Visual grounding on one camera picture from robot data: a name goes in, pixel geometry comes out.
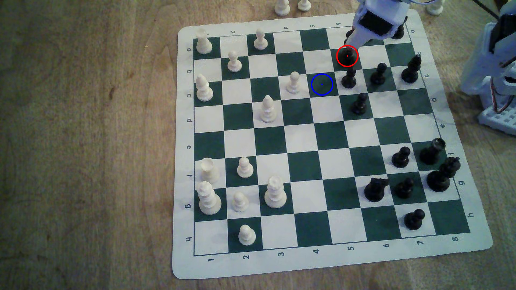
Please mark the white chess rook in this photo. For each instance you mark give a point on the white chess rook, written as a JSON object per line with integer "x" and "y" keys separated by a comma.
{"x": 204, "y": 42}
{"x": 209, "y": 171}

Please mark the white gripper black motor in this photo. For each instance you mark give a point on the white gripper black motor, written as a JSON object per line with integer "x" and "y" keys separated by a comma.
{"x": 374, "y": 23}

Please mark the green white chess board mat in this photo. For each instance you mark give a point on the green white chess board mat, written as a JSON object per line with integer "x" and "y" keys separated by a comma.
{"x": 300, "y": 137}

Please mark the black chess bishop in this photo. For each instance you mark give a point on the black chess bishop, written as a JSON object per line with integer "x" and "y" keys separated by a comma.
{"x": 411, "y": 71}

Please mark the white chess piece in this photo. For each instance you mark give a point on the white chess piece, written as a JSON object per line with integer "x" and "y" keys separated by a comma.
{"x": 282, "y": 7}
{"x": 304, "y": 5}
{"x": 435, "y": 9}

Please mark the white chess bishop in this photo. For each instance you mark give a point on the white chess bishop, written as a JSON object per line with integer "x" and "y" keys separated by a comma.
{"x": 204, "y": 89}
{"x": 268, "y": 110}

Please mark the white gridded robot base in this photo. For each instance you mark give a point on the white gridded robot base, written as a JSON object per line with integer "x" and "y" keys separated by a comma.
{"x": 502, "y": 121}

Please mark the black chess knight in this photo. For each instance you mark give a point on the black chess knight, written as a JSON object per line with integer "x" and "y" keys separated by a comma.
{"x": 375, "y": 191}

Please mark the black chess rook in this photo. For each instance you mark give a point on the black chess rook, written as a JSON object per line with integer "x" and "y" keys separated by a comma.
{"x": 399, "y": 33}

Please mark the black chess pawn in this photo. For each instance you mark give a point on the black chess pawn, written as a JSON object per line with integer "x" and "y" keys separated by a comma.
{"x": 414, "y": 220}
{"x": 378, "y": 75}
{"x": 401, "y": 158}
{"x": 349, "y": 79}
{"x": 404, "y": 189}
{"x": 347, "y": 57}
{"x": 359, "y": 105}

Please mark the white chess pawn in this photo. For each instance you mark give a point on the white chess pawn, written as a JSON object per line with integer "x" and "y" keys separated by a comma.
{"x": 246, "y": 236}
{"x": 240, "y": 202}
{"x": 245, "y": 168}
{"x": 261, "y": 40}
{"x": 294, "y": 83}
{"x": 234, "y": 62}

